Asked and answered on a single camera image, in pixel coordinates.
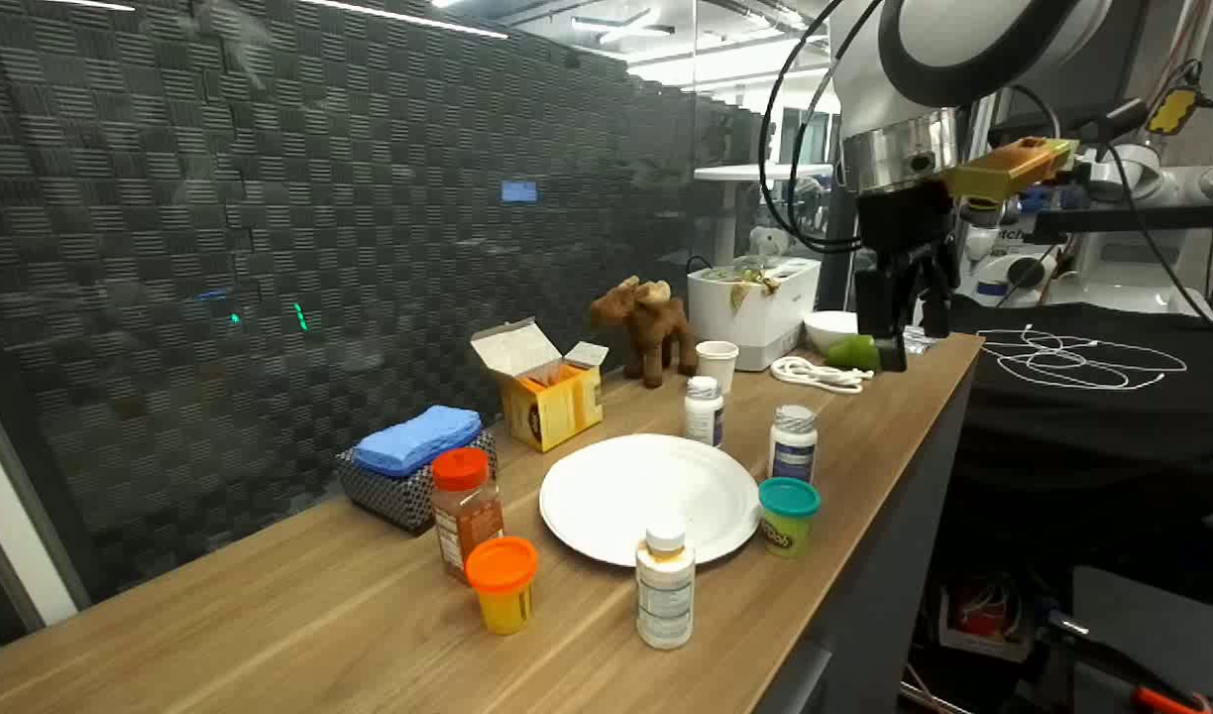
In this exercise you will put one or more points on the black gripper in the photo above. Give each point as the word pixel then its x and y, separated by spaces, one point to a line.
pixel 913 250

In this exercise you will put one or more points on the white pill bottle blue label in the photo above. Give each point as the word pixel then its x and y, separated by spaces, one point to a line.
pixel 792 442

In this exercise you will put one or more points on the small white pill bottle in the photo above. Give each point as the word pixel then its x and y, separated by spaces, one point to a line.
pixel 704 412

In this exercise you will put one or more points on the white paper plate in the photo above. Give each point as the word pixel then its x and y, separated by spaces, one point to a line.
pixel 605 496

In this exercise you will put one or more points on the white pill bottle front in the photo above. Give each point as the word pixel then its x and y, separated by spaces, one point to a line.
pixel 662 586

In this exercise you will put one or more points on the spice jar orange lid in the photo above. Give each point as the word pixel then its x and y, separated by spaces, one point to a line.
pixel 463 504

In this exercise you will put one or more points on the yellow tub orange lid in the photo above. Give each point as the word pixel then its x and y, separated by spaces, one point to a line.
pixel 500 577

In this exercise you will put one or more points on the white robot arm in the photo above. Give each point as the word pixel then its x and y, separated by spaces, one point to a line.
pixel 900 72

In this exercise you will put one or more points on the green lime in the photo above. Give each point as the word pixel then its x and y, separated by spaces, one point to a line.
pixel 853 356

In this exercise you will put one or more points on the white bowl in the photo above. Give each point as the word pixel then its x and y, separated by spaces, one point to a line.
pixel 828 328

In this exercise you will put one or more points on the white planter appliance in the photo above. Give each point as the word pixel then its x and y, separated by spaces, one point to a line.
pixel 754 308

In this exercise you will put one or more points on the white paper cup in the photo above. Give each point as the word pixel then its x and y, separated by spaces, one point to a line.
pixel 720 357

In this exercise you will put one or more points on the black cloth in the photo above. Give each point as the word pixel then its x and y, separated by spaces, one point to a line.
pixel 1083 430

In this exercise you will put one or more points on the brown plush moose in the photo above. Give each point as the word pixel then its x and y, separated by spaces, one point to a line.
pixel 656 328

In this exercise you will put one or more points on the yellow open cardboard box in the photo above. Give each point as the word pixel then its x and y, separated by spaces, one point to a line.
pixel 544 393

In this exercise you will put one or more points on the blue folded cloth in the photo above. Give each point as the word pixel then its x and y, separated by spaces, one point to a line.
pixel 412 442

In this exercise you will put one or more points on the grey basket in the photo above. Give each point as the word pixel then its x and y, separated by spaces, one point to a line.
pixel 399 494

